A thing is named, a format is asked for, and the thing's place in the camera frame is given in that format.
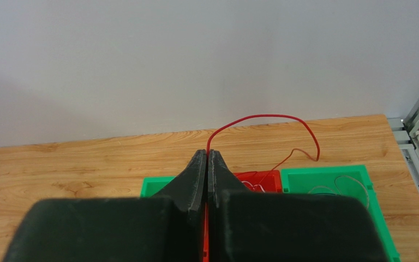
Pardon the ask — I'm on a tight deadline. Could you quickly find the red storage bin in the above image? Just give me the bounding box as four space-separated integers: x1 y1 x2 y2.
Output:
202 170 283 261

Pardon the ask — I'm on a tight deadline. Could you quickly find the green storage bin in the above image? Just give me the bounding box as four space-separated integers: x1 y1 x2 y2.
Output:
280 165 401 261
140 176 175 198

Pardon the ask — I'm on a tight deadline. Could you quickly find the pink cable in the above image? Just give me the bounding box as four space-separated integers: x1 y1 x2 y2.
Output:
307 175 370 210

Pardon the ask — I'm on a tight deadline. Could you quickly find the green storage bin right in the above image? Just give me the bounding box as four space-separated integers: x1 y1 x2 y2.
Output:
280 165 401 261

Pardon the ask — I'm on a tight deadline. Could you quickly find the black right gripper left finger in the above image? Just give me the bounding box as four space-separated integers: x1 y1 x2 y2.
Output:
3 150 206 261

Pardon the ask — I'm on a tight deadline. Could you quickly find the green storage bin left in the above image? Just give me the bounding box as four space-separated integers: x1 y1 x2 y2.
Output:
140 176 175 198

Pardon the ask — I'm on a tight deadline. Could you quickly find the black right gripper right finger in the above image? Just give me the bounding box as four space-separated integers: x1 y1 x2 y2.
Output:
207 150 389 261

